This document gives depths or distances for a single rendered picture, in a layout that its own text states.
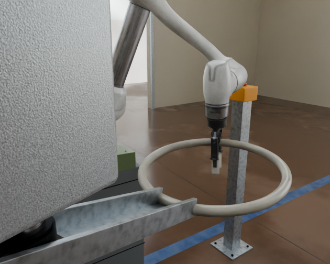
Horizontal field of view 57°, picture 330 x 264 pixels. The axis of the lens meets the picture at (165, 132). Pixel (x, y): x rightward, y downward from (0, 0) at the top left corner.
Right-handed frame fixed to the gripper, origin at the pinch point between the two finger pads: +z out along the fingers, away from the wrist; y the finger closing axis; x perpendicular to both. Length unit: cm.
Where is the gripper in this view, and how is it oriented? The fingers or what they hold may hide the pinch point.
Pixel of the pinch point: (216, 163)
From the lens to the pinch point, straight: 127.3
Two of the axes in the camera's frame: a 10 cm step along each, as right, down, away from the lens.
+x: 9.5, 0.6, -3.1
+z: 0.5, 9.4, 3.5
